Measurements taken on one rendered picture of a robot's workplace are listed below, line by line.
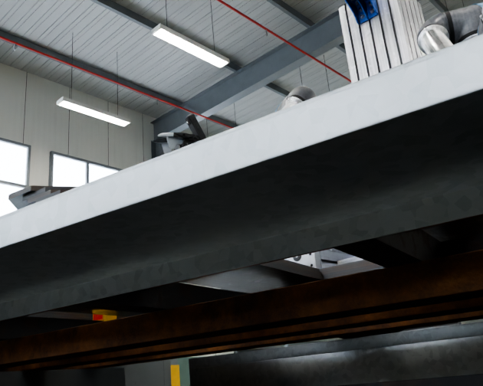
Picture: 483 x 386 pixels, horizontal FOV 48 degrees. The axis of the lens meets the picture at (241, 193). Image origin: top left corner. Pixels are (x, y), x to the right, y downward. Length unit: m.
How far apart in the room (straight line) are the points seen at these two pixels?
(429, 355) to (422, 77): 1.16
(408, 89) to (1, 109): 11.66
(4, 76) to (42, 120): 1.12
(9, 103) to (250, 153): 11.72
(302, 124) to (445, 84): 0.08
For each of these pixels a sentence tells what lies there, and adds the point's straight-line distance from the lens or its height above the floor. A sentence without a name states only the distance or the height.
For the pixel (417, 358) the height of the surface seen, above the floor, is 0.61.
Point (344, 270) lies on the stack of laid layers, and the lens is 1.35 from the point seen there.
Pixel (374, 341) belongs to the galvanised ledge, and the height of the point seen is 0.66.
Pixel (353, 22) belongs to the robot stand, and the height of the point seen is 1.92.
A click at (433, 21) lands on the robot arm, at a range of 1.91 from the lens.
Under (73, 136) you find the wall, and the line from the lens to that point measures 12.45.
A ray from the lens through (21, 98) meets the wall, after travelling 12.21.
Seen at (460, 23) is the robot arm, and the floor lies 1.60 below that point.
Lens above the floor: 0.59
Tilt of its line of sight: 20 degrees up
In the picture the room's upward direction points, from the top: 5 degrees counter-clockwise
